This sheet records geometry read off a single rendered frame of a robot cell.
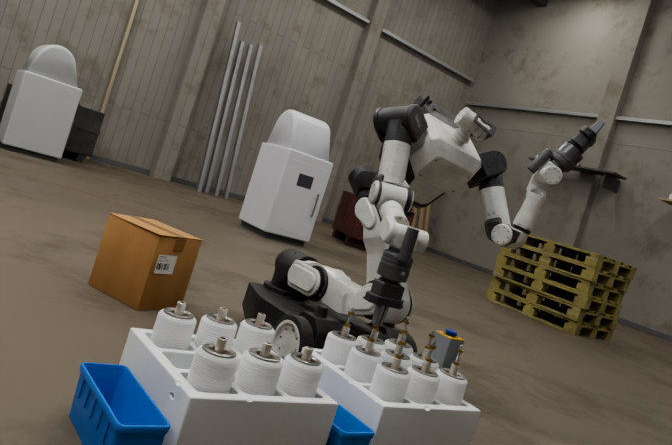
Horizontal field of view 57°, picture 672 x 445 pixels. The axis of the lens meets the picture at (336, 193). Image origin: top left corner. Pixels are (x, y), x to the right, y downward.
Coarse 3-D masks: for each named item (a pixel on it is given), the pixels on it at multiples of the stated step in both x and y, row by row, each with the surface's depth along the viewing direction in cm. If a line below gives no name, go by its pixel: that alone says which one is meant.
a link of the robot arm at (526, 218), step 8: (528, 200) 215; (528, 208) 215; (536, 208) 214; (520, 216) 216; (528, 216) 214; (536, 216) 215; (520, 224) 215; (528, 224) 214; (520, 232) 215; (528, 232) 216; (512, 240) 214; (520, 240) 215; (512, 248) 221
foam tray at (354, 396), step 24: (336, 384) 170; (360, 384) 167; (360, 408) 161; (384, 408) 155; (408, 408) 160; (432, 408) 166; (456, 408) 172; (384, 432) 157; (408, 432) 162; (432, 432) 167; (456, 432) 173
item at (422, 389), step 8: (408, 368) 173; (416, 376) 169; (424, 376) 168; (416, 384) 168; (424, 384) 168; (432, 384) 168; (408, 392) 169; (416, 392) 168; (424, 392) 168; (432, 392) 169; (416, 400) 168; (424, 400) 168; (432, 400) 170
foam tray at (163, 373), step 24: (144, 336) 150; (192, 336) 162; (120, 360) 154; (144, 360) 143; (168, 360) 139; (192, 360) 149; (240, 360) 157; (144, 384) 140; (168, 384) 131; (168, 408) 129; (192, 408) 124; (216, 408) 127; (240, 408) 130; (264, 408) 134; (288, 408) 138; (312, 408) 142; (336, 408) 146; (168, 432) 126; (192, 432) 125; (216, 432) 128; (240, 432) 131; (264, 432) 135; (288, 432) 139; (312, 432) 143
